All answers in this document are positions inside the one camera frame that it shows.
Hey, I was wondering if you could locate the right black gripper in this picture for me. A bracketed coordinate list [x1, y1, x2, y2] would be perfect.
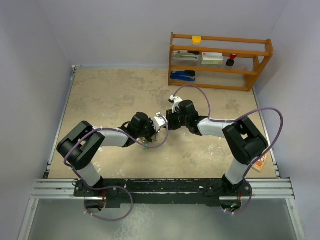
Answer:
[163, 108, 189, 131]

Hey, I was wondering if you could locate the metal keyring with keys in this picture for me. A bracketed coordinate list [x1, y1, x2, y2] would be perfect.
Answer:
[138, 135, 157, 146]

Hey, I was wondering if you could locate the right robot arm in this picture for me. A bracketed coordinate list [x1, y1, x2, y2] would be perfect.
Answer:
[166, 96, 268, 196]

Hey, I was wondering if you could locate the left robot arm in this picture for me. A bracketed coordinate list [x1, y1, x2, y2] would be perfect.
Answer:
[56, 112, 166, 196]

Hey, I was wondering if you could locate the blue stapler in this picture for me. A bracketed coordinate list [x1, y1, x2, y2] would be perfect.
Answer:
[170, 70, 196, 82]

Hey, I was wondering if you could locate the grey stapler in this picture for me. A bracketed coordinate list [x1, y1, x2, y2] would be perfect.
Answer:
[172, 50, 200, 62]

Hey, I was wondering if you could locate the white red box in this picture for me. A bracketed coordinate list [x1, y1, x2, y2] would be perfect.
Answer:
[201, 52, 223, 65]

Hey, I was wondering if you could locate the wooden shelf rack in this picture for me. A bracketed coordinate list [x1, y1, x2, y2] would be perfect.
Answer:
[168, 33, 274, 92]

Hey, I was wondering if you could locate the black red bottle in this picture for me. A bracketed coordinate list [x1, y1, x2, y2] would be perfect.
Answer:
[226, 53, 237, 67]

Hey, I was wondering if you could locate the yellow cap container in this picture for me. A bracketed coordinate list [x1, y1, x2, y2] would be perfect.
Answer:
[191, 36, 202, 46]

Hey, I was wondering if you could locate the orange key tag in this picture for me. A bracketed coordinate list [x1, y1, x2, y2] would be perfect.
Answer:
[251, 153, 268, 172]

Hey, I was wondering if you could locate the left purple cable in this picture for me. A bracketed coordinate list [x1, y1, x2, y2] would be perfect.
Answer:
[63, 116, 170, 171]

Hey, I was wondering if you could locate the purple cable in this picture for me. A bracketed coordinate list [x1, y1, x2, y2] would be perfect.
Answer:
[173, 84, 285, 180]
[63, 116, 170, 171]

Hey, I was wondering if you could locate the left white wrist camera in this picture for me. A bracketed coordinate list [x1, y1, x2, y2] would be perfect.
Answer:
[151, 112, 168, 132]

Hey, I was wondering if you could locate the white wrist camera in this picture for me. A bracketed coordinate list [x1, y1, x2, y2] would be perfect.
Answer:
[168, 95, 183, 113]
[151, 112, 168, 132]

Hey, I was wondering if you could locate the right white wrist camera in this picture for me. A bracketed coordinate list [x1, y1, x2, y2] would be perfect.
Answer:
[168, 95, 183, 113]

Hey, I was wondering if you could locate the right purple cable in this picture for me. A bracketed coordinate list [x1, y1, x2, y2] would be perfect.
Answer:
[173, 84, 285, 180]

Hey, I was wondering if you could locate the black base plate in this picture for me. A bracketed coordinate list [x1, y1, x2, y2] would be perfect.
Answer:
[73, 178, 252, 209]

